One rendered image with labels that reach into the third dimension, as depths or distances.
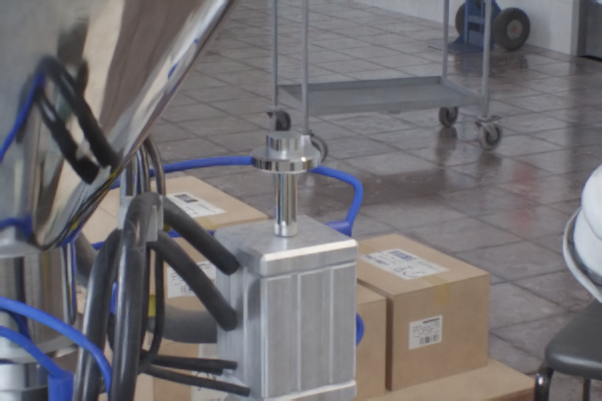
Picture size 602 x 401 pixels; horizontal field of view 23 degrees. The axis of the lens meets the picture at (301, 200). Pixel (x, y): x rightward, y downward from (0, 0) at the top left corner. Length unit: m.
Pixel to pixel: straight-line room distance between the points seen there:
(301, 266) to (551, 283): 4.36
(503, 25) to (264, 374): 8.47
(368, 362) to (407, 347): 0.12
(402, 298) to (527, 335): 0.95
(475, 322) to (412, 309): 0.21
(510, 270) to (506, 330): 0.57
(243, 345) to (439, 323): 3.08
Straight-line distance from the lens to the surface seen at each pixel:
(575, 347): 2.72
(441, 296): 3.70
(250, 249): 0.62
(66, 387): 0.58
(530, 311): 4.71
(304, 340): 0.63
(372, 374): 3.63
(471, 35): 9.34
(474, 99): 6.60
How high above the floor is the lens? 1.60
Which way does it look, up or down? 16 degrees down
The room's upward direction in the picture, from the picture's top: straight up
